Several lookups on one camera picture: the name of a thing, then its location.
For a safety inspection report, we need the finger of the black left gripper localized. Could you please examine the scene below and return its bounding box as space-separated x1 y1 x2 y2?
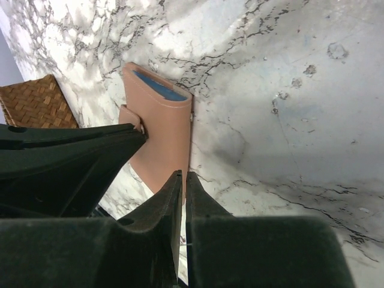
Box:
1 124 147 218

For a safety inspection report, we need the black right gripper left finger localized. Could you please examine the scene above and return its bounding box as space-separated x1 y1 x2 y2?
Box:
1 171 182 287

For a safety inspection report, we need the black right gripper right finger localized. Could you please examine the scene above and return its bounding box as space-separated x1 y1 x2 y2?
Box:
186 172 355 287

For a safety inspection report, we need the tan leather card holder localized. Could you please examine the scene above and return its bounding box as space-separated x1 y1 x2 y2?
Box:
119 62 193 193

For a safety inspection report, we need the brown woven divided tray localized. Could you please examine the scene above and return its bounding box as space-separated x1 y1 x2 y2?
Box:
1 74 79 128

